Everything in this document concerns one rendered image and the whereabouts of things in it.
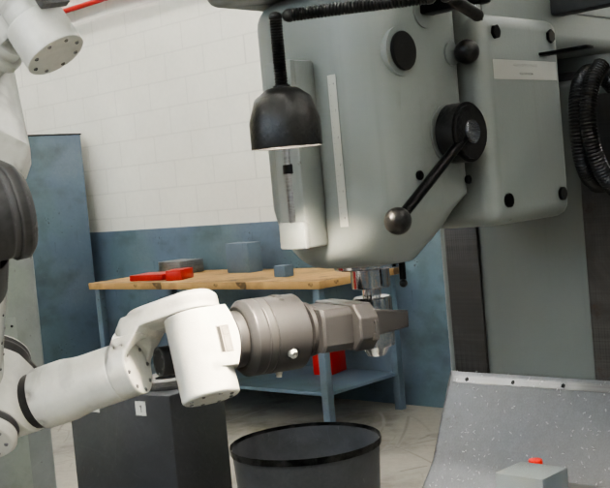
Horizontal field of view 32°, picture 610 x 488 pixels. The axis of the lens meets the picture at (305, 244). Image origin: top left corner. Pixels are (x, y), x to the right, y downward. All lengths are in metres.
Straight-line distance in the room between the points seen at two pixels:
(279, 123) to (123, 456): 0.76
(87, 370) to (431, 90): 0.50
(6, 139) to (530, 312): 0.82
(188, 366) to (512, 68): 0.54
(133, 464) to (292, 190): 0.61
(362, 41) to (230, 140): 6.41
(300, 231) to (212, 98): 6.55
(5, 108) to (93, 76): 7.62
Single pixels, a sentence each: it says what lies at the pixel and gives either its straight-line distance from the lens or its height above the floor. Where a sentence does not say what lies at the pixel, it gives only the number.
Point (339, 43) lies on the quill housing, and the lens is 1.20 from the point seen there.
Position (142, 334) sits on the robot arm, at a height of 1.26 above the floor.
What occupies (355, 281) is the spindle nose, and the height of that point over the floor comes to 1.29.
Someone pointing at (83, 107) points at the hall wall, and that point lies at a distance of 8.93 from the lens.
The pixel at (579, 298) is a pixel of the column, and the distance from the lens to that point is 1.57.
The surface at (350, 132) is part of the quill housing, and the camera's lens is 1.18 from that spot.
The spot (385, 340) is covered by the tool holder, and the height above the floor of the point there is 1.22.
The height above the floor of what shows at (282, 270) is 0.92.
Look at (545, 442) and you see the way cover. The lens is 1.58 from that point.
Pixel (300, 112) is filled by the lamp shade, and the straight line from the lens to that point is 1.04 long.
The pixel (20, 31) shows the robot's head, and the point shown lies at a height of 1.60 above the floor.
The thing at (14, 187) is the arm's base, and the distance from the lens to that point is 1.06.
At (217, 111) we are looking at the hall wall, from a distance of 7.68.
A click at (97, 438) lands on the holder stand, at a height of 1.05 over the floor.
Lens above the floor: 1.41
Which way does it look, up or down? 3 degrees down
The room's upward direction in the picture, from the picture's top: 5 degrees counter-clockwise
